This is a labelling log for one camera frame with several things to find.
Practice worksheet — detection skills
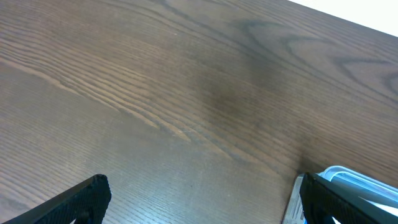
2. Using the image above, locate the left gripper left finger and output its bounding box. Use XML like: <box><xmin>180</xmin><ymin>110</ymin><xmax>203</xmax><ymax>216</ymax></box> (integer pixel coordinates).
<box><xmin>4</xmin><ymin>174</ymin><xmax>111</xmax><ymax>224</ymax></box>

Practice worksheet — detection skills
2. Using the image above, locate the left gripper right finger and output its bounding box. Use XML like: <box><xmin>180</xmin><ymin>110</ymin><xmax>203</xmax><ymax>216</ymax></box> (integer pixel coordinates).
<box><xmin>300</xmin><ymin>172</ymin><xmax>397</xmax><ymax>224</ymax></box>

